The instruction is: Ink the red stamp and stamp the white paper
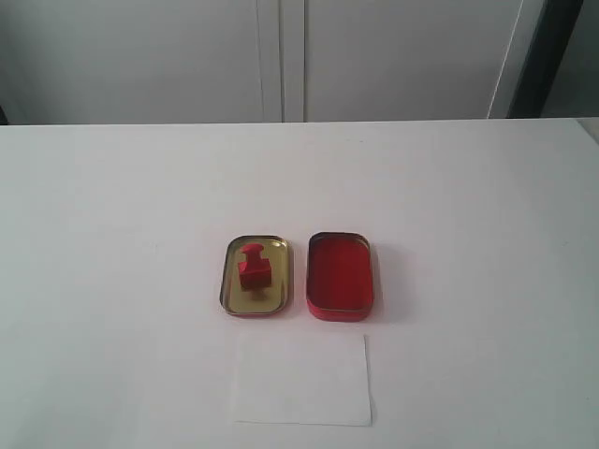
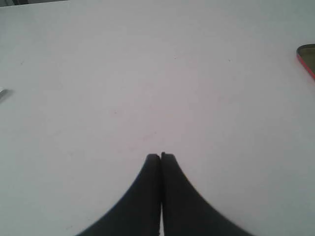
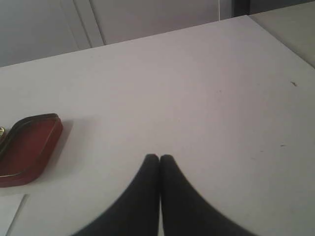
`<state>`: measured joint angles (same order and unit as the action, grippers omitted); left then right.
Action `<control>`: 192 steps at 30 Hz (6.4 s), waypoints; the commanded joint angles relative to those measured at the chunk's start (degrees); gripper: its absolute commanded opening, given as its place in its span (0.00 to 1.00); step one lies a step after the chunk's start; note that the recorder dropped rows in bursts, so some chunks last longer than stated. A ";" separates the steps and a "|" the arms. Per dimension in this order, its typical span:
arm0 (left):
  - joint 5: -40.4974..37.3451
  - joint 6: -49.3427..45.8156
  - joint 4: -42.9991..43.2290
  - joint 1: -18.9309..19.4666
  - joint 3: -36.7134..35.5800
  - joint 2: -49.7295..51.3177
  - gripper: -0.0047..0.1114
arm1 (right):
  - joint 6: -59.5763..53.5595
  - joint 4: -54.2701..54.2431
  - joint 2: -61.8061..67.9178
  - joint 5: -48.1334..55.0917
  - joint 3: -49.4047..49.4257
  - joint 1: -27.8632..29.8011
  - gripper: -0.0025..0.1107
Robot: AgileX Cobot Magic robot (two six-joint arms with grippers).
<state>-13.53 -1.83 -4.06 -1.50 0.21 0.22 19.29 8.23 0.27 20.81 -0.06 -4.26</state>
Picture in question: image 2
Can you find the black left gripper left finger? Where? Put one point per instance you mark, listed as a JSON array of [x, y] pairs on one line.
[[138, 212]]

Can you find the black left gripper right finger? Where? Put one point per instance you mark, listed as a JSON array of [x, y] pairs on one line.
[[185, 211]]

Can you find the small metal object at edge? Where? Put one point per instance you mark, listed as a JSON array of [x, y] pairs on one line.
[[4, 93]]

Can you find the gold tin lid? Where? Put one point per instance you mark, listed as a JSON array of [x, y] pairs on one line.
[[306, 56]]

